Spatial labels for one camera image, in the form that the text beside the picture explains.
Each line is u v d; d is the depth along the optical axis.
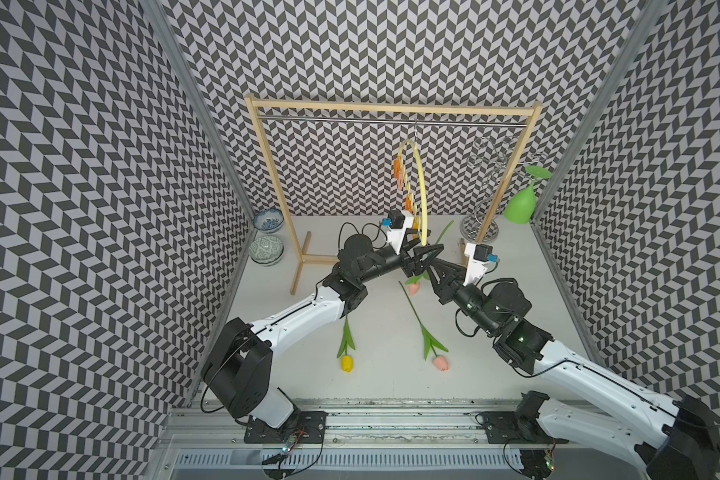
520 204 0.88
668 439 0.39
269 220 1.17
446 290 0.60
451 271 0.61
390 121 0.65
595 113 0.85
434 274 0.67
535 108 0.56
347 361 0.82
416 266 0.62
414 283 0.80
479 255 0.59
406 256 0.63
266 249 1.06
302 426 0.72
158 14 0.71
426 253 0.61
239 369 0.42
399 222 0.60
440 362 0.82
